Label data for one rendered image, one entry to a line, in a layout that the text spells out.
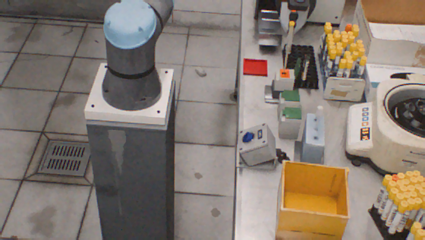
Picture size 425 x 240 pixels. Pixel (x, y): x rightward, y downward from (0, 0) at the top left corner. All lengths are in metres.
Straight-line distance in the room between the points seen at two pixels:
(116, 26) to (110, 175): 0.43
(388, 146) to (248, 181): 0.32
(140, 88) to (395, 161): 0.61
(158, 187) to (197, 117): 1.23
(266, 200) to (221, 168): 1.27
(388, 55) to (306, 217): 0.61
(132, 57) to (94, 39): 1.98
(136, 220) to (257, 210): 0.53
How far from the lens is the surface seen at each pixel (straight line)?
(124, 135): 1.40
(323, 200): 1.24
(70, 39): 3.28
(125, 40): 1.27
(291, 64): 1.56
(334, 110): 1.47
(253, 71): 1.55
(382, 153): 1.30
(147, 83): 1.35
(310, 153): 1.24
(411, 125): 1.33
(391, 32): 1.72
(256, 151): 1.24
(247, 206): 1.21
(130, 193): 1.55
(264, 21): 1.66
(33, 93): 2.93
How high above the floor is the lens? 1.80
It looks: 42 degrees down
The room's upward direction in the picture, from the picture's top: 4 degrees clockwise
